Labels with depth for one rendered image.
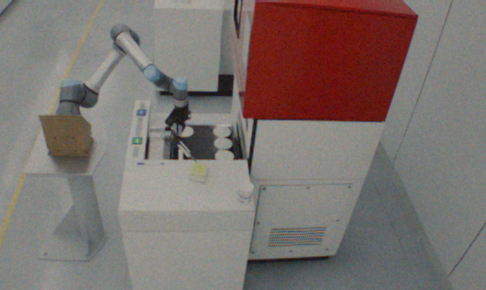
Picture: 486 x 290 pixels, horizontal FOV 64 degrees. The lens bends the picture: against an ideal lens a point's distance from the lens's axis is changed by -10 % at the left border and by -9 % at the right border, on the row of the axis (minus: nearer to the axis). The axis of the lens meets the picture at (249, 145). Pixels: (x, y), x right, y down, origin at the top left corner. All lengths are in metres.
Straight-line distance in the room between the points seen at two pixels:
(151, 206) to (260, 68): 0.79
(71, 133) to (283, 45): 1.24
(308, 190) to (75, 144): 1.33
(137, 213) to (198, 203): 0.28
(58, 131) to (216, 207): 0.99
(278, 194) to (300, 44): 0.92
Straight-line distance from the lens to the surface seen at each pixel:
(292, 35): 1.85
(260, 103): 2.00
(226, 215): 1.97
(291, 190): 2.41
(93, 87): 2.53
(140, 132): 2.38
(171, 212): 1.95
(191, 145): 2.38
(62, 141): 2.46
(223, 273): 2.35
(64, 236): 3.17
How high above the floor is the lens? 2.41
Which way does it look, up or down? 39 degrees down
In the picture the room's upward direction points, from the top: 7 degrees clockwise
